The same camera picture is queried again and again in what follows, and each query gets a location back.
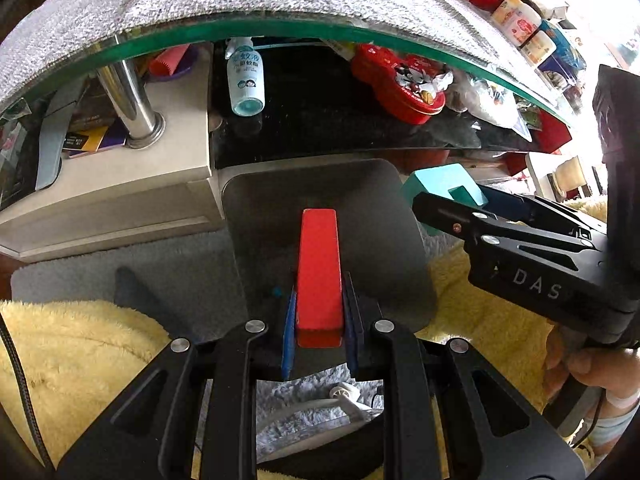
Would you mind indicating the yellow fleece blanket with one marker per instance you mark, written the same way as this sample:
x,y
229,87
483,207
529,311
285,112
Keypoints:
x,y
75,360

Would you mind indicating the white spray bottle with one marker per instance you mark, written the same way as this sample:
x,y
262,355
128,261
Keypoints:
x,y
245,77

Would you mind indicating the clear plastic bag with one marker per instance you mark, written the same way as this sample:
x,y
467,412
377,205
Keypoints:
x,y
485,100

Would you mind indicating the purple bowl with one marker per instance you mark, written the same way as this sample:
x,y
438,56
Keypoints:
x,y
175,74

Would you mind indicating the blue round tin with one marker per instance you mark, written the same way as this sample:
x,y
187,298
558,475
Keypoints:
x,y
562,50

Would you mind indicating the short white bottle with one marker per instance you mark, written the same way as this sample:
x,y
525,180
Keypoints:
x,y
537,49

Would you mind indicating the purple and yellow booklet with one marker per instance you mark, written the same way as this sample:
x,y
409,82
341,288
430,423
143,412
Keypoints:
x,y
95,140

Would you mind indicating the glass coffee table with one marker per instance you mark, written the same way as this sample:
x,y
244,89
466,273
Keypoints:
x,y
125,195

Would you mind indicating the red silicone glove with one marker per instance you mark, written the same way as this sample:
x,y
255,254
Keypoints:
x,y
170,60

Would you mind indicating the teal hand brush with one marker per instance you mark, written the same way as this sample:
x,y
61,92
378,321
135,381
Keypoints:
x,y
440,180

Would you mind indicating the red heart-shaped tin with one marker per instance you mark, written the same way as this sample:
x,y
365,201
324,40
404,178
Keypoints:
x,y
400,85

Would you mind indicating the red box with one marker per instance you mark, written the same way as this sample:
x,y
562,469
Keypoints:
x,y
555,132

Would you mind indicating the tall white bottle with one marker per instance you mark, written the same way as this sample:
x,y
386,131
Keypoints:
x,y
517,20

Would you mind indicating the person's right hand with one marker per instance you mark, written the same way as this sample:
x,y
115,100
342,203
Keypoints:
x,y
610,370

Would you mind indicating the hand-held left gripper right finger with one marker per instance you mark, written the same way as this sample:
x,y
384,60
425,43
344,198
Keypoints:
x,y
351,340

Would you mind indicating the grey fuzzy rug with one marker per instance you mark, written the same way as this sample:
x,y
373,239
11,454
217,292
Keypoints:
x,y
100,280

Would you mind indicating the metal table leg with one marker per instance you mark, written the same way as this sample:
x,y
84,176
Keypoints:
x,y
132,110

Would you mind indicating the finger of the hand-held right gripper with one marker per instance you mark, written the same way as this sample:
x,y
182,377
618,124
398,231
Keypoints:
x,y
505,205
440,212

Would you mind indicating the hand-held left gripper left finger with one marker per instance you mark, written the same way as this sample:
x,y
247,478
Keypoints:
x,y
289,340

